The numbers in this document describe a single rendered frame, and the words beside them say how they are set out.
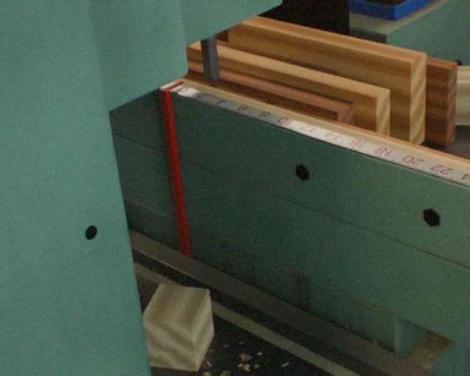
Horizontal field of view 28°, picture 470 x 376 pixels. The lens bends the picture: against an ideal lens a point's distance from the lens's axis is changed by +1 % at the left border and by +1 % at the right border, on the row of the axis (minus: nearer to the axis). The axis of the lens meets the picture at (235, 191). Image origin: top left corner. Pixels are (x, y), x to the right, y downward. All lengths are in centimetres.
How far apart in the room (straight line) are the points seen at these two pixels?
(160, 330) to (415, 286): 18
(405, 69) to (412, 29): 11
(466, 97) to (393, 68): 8
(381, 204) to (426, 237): 4
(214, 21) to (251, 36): 11
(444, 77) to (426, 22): 13
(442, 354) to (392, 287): 7
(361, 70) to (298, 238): 14
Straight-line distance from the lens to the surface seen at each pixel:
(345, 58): 71
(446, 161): 58
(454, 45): 86
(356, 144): 59
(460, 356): 69
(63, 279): 52
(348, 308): 66
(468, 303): 59
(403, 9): 79
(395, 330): 64
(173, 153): 70
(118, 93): 56
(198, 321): 64
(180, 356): 65
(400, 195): 58
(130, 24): 56
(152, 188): 76
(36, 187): 48
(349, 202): 61
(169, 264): 74
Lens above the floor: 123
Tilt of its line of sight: 30 degrees down
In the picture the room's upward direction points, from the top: 5 degrees counter-clockwise
